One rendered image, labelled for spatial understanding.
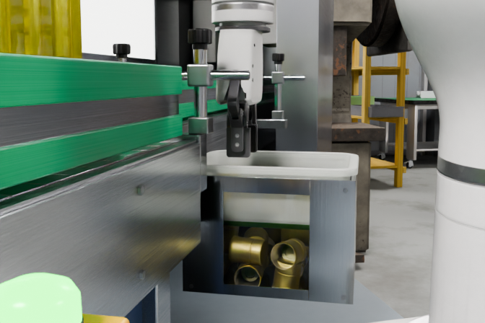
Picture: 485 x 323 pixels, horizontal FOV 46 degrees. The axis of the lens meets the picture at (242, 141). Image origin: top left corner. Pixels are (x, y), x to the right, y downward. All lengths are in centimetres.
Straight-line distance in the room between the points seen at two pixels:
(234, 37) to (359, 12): 299
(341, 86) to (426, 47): 363
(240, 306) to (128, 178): 54
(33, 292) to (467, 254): 35
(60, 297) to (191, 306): 71
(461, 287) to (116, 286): 28
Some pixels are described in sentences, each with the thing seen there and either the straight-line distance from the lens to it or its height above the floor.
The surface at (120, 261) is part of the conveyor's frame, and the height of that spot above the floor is 98.
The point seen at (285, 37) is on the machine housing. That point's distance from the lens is 153.
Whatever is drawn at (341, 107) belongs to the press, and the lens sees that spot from 411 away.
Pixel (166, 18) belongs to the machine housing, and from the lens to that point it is 150.
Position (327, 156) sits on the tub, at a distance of 87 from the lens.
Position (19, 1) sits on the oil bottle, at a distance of 59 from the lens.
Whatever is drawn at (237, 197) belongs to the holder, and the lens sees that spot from 74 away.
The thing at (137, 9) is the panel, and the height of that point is 127.
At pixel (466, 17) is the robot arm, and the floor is 116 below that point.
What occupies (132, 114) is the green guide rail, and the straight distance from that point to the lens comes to 54.
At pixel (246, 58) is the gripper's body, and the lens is 75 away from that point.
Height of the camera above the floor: 112
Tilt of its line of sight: 6 degrees down
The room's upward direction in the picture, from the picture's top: straight up
